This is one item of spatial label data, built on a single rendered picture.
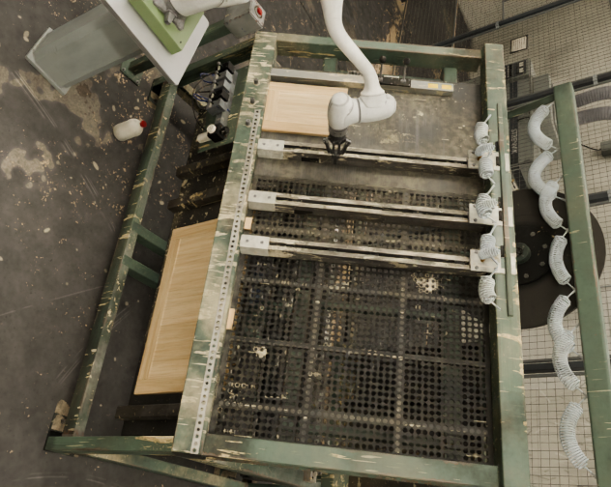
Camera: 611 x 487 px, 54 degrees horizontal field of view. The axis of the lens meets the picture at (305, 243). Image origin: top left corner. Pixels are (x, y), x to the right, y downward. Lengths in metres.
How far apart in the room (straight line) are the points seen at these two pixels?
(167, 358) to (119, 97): 1.55
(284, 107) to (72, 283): 1.37
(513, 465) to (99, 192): 2.37
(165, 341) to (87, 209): 0.82
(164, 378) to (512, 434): 1.53
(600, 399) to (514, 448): 0.59
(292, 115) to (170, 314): 1.17
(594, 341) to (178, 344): 1.89
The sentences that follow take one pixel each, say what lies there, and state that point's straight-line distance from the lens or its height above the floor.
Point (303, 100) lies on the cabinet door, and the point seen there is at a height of 1.04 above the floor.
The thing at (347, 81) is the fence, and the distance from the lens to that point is 3.24.
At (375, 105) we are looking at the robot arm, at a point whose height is 1.57.
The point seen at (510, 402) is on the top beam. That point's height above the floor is 1.90.
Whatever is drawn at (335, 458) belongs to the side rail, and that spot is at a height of 1.33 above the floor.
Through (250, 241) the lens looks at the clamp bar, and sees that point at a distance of 2.65.
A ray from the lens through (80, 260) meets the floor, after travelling 3.23.
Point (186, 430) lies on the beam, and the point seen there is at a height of 0.84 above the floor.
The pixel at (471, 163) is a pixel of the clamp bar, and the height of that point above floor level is 1.79.
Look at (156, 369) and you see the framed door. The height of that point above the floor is 0.36.
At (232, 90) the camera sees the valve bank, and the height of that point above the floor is 0.74.
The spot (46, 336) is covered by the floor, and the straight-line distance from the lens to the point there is 3.07.
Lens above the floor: 2.51
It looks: 31 degrees down
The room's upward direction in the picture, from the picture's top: 79 degrees clockwise
